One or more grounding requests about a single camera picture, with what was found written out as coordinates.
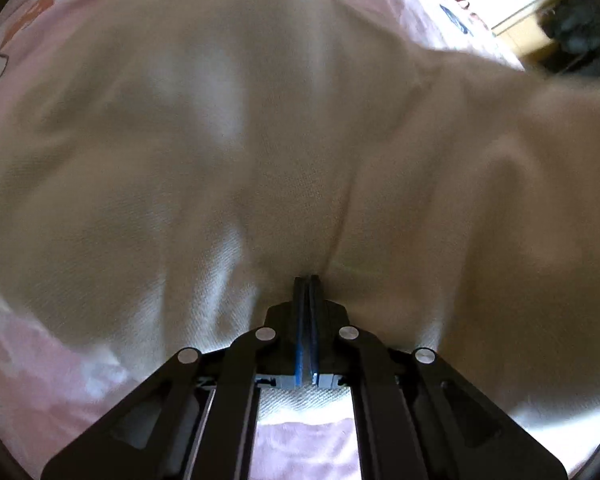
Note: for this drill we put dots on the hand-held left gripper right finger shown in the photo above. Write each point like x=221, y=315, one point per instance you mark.
x=314, y=340

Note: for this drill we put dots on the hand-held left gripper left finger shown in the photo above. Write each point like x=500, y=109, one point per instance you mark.
x=301, y=340

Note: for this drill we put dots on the large beige garment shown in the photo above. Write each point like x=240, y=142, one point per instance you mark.
x=230, y=160

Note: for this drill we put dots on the pink printed bedsheet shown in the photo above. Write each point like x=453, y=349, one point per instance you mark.
x=35, y=375

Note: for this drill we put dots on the dark cloth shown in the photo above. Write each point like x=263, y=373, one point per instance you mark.
x=577, y=27

